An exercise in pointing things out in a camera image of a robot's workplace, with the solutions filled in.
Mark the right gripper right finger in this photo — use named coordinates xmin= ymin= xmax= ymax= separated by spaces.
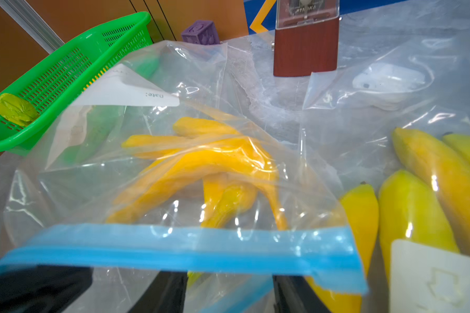
xmin=273 ymin=275 xmax=330 ymax=313

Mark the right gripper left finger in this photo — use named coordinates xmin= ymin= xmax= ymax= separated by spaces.
xmin=128 ymin=271 xmax=188 ymax=313

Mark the clear zip-top bag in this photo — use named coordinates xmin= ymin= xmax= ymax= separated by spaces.
xmin=301 ymin=32 xmax=470 ymax=312
xmin=0 ymin=41 xmax=368 ymax=295

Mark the yellow banana bunch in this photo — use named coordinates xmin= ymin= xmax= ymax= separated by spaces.
xmin=305 ymin=127 xmax=470 ymax=313
xmin=106 ymin=117 xmax=288 ymax=230

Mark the yellow banana pair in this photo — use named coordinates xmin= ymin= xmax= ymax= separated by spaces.
xmin=0 ymin=93 xmax=40 ymax=127

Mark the green plastic basket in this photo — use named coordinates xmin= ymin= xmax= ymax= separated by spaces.
xmin=0 ymin=12 xmax=153 ymax=156

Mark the small white object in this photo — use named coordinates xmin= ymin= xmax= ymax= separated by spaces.
xmin=352 ymin=63 xmax=427 ymax=93

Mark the brown wooden metronome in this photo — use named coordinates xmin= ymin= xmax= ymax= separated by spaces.
xmin=274 ymin=0 xmax=340 ymax=77

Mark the purple cube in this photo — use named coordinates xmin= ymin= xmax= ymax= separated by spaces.
xmin=181 ymin=20 xmax=220 ymax=45

